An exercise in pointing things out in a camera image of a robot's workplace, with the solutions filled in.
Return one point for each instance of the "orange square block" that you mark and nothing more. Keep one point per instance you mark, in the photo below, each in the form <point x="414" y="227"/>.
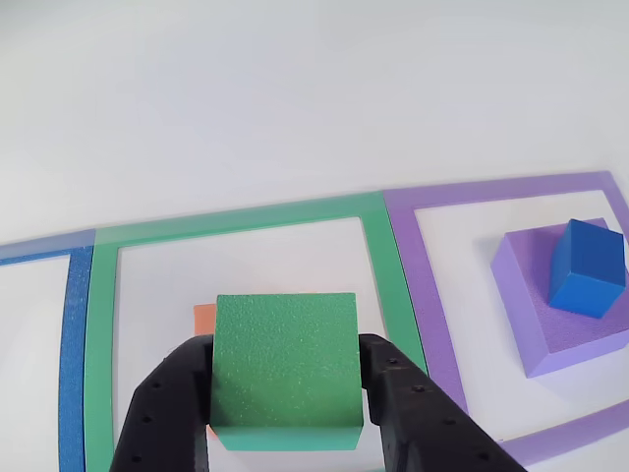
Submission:
<point x="204" y="319"/>

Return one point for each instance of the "green square block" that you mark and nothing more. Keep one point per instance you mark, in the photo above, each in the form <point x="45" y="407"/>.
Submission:
<point x="285" y="364"/>

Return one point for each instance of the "purple square block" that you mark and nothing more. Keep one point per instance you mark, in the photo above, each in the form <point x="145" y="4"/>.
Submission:
<point x="521" y="295"/>

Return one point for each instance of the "small blue cube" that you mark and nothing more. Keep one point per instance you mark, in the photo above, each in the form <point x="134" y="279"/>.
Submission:
<point x="585" y="270"/>

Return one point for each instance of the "green square frame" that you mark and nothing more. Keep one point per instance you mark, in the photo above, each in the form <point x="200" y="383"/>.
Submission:
<point x="100" y="344"/>

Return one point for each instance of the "blue square frame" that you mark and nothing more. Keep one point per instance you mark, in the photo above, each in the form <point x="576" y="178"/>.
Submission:
<point x="74" y="344"/>

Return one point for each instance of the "purple square frame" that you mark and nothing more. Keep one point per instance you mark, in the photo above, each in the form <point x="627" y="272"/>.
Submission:
<point x="408" y="275"/>

